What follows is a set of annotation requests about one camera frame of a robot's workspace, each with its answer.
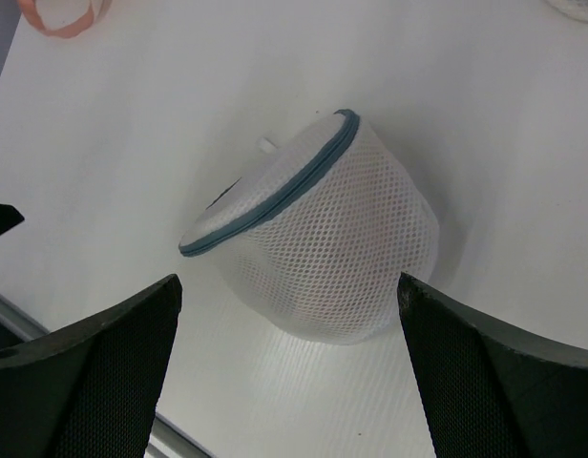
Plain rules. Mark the beige-trim mesh laundry bag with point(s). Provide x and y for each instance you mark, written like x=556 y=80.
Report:
x=574 y=9

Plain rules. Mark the blue-zipper white mesh laundry bag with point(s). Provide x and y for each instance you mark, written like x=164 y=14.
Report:
x=315 y=236

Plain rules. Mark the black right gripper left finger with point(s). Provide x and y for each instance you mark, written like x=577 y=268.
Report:
x=79 y=372

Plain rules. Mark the pink patterned laundry bag stack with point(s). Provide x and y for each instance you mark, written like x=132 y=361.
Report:
x=63 y=19

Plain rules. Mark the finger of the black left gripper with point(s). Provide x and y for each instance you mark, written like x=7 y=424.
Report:
x=9 y=218

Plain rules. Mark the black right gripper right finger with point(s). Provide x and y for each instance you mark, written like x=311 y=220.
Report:
x=489 y=388

